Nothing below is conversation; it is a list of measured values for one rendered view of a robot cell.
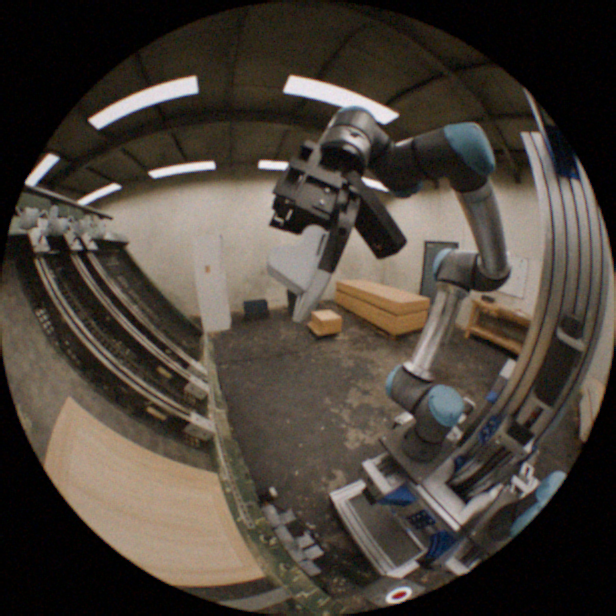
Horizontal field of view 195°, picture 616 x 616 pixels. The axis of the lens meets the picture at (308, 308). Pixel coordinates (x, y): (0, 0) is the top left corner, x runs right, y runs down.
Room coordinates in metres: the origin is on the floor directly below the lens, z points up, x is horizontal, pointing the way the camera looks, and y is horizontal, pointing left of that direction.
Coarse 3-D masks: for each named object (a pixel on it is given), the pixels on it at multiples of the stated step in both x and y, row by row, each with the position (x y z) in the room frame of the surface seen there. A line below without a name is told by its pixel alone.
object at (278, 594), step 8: (264, 592) -0.21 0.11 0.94; (272, 592) -0.21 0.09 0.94; (280, 592) -0.21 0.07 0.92; (224, 600) -0.26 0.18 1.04; (232, 600) -0.24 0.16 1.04; (240, 600) -0.24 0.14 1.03; (248, 600) -0.24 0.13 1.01; (256, 600) -0.24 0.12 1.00; (264, 600) -0.24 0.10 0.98; (272, 600) -0.24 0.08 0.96; (280, 600) -0.24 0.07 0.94; (240, 608) -0.27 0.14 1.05; (248, 608) -0.27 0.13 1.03; (256, 608) -0.27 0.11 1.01
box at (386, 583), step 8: (384, 576) -0.21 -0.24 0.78; (392, 576) -0.21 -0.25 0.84; (376, 584) -0.24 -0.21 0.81; (384, 584) -0.23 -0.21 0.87; (392, 584) -0.23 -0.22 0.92; (400, 584) -0.24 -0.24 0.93; (408, 584) -0.25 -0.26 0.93; (416, 584) -0.27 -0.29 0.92; (360, 592) -0.27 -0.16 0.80; (368, 592) -0.26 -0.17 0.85; (376, 592) -0.25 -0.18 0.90; (384, 592) -0.25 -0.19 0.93; (416, 592) -0.31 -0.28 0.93; (376, 600) -0.28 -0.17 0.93; (384, 600) -0.29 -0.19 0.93
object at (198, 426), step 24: (48, 288) 0.15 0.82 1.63; (48, 312) 0.14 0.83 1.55; (72, 312) 0.23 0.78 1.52; (72, 336) 0.19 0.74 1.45; (96, 360) 0.23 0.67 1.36; (120, 384) 0.26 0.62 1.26; (144, 384) 0.34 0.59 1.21; (144, 408) 0.28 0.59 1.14; (168, 408) 0.34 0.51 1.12; (192, 432) 0.35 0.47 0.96
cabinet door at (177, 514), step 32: (64, 416) 0.00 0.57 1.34; (64, 448) -0.06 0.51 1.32; (96, 448) 0.02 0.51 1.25; (128, 448) 0.10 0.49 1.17; (64, 480) -0.14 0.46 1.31; (96, 480) -0.06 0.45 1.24; (128, 480) 0.01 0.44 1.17; (160, 480) 0.08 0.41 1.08; (192, 480) 0.14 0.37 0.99; (96, 512) -0.14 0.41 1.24; (128, 512) -0.08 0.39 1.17; (160, 512) -0.02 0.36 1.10; (192, 512) 0.03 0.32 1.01; (224, 512) 0.07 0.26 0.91; (128, 544) -0.17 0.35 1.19; (160, 544) -0.12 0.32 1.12; (192, 544) -0.08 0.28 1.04; (224, 544) -0.05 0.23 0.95; (160, 576) -0.22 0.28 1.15; (192, 576) -0.19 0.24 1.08; (224, 576) -0.16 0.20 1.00; (256, 576) -0.15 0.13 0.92
